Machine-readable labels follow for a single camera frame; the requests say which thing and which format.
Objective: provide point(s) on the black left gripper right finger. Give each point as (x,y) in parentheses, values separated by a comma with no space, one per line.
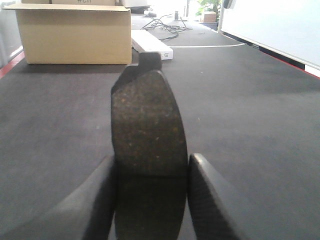
(209,215)

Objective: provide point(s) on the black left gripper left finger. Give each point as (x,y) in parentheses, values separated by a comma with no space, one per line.
(85,214)

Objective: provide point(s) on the dark brake pad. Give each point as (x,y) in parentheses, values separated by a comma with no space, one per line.
(150,151)

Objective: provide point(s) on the black conveyor belt mat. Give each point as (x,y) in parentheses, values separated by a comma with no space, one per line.
(256,119)

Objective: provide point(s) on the long white box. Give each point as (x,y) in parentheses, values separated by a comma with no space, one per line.
(144,42)

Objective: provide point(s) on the cardboard box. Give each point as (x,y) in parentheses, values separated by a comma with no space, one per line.
(74,34)

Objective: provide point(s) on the white board panel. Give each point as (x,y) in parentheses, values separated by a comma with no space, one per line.
(288,27)

